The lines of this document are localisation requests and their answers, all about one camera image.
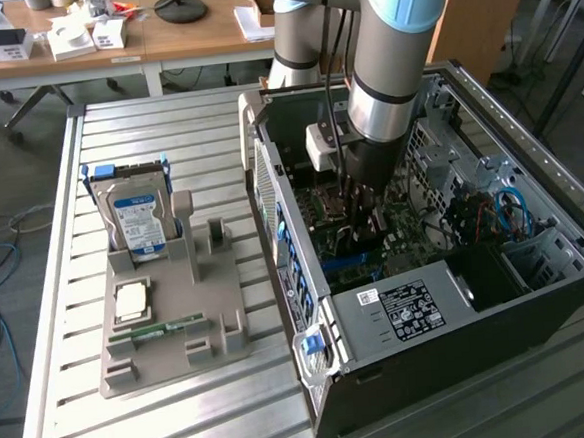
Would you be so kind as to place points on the white paper stack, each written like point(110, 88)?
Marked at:
point(251, 26)

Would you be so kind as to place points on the green motherboard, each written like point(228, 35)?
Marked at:
point(407, 221)

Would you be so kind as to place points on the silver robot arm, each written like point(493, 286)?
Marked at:
point(395, 46)

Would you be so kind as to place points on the metal CPU socket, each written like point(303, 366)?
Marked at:
point(328, 201)

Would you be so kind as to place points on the green RAM stick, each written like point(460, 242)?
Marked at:
point(154, 330)

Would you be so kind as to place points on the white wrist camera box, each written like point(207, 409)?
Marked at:
point(322, 147)

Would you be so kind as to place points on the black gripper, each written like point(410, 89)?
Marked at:
point(371, 166)

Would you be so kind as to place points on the metal disk bay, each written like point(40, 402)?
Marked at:
point(550, 261)

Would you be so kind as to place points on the black and white box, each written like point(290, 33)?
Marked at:
point(9, 45)

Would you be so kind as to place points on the black round lamp base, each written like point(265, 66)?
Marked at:
point(180, 8)

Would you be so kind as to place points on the wooden cabinet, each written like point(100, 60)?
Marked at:
point(488, 15)

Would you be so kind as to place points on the hard disk with blue bracket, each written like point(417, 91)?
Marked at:
point(137, 220)

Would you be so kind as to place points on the grey plastic parts rack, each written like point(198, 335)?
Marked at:
point(181, 352)

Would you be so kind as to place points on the silver CPU chip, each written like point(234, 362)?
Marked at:
point(130, 300)

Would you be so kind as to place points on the blue case latch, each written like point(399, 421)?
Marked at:
point(313, 343)

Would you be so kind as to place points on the blue expansion slot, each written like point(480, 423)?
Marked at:
point(348, 264)

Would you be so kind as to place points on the small white labelled box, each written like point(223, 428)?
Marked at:
point(109, 35)

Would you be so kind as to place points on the white box with tape roll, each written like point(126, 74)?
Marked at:
point(71, 39)

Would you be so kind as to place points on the graphics card with metal bracket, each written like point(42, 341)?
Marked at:
point(359, 242)

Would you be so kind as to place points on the grey power supply unit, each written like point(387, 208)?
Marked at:
point(369, 324)

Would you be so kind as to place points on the wooden desk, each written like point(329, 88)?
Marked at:
point(184, 36)

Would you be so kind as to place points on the black open PC case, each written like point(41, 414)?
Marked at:
point(531, 342)

